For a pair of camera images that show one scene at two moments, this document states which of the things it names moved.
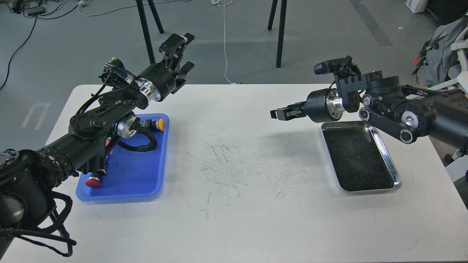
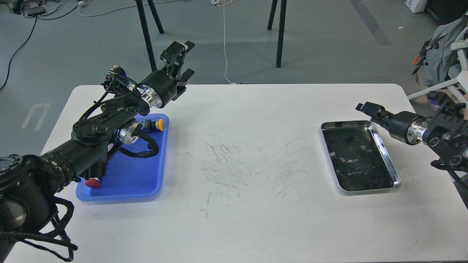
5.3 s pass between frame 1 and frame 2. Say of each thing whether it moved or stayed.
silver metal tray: stayed
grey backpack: stayed
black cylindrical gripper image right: moved
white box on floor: stayed
